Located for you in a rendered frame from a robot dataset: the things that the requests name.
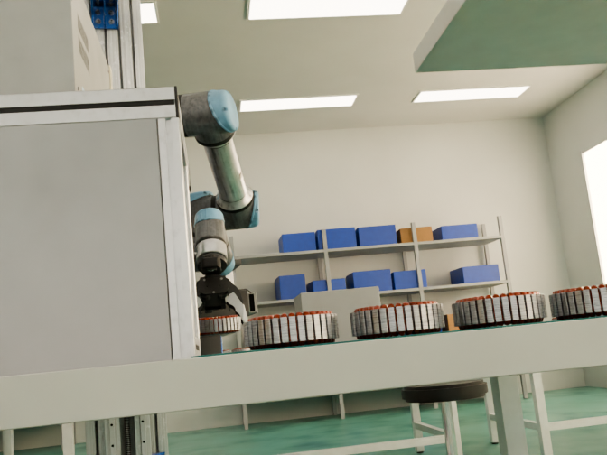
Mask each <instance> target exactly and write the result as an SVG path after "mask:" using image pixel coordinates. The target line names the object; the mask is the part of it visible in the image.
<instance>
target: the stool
mask: <svg viewBox="0 0 607 455"><path fill-rule="evenodd" d="M485 393H488V386H487V382H483V379H473V380H465V381H456V382H448V383H440V384H431V385H415V386H407V387H404V389H401V395H402V399H403V400H406V402H407V403H440V405H441V412H442V419H443V427H444V440H445V447H446V454H447V455H458V450H457V443H456V436H455V429H454V422H453V408H452V402H451V401H459V400H466V399H472V398H478V397H482V396H485Z"/></svg>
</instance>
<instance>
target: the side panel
mask: <svg viewBox="0 0 607 455"><path fill-rule="evenodd" d="M156 120H157V134H158V148H159V162H160V175H161V190H162V203H163V231H164V244H165V258H166V273H167V286H168V300H169V314H170V328H171V342H172V356H173V360H175V359H184V358H191V357H193V356H201V343H200V330H199V318H198V305H197V293H196V280H195V267H194V254H193V242H192V229H191V205H190V193H189V180H188V169H187V166H183V162H182V138H181V125H180V119H179V117H173V118H171V120H165V118H157V119H156Z"/></svg>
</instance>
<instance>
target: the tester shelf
mask: <svg viewBox="0 0 607 455"><path fill-rule="evenodd" d="M173 117H179V119H180V125H181V138H182V162H183V166H187V169H188V180H189V192H191V178H190V168H189V162H188V156H187V150H186V144H185V138H184V132H183V126H182V115H181V109H180V103H179V97H178V90H177V87H176V86H174V87H161V88H125V89H106V90H87V91H69V92H50V93H31V94H12V95H0V127H6V126H23V125H56V124H72V123H89V122H106V121H123V120H139V119H157V118H165V120H171V118H173Z"/></svg>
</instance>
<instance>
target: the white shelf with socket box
mask: <svg viewBox="0 0 607 455"><path fill-rule="evenodd" d="M413 58H414V65H415V72H416V73H421V72H440V71H459V70H495V69H515V68H534V67H553V66H572V65H591V64H607V0H447V1H446V3H445V4H444V6H443V8H442V9H441V11H440V12H439V14H438V15H437V16H436V18H435V19H434V21H433V23H432V25H431V26H430V28H429V29H428V31H427V32H426V34H425V36H424V38H423V39H422V41H420V43H419V44H418V46H417V48H416V50H415V51H414V53H413Z"/></svg>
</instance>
